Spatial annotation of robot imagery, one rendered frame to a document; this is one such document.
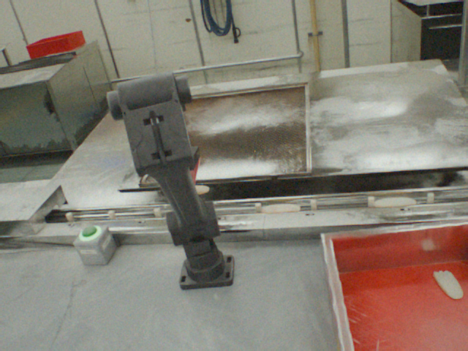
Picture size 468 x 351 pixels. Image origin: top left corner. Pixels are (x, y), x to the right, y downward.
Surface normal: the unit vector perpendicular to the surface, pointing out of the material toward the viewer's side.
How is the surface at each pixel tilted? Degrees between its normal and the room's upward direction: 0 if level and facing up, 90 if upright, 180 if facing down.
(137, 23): 90
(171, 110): 60
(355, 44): 90
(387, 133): 10
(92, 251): 90
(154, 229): 0
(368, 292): 0
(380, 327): 0
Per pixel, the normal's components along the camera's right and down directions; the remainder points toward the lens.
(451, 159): -0.20, -0.74
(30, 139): -0.16, 0.52
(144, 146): 0.06, -0.01
